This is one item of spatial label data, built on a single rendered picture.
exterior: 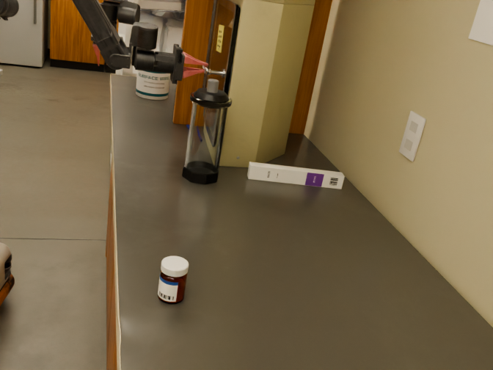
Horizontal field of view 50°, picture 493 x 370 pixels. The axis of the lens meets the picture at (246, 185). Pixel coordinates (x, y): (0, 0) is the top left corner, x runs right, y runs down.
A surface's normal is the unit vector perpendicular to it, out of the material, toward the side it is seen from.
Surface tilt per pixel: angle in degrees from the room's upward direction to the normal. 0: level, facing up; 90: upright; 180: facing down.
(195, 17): 90
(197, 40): 90
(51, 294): 0
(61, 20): 90
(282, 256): 0
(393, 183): 90
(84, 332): 0
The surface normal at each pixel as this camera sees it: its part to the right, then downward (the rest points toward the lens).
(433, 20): -0.96, -0.05
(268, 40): 0.23, 0.42
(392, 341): 0.16, -0.91
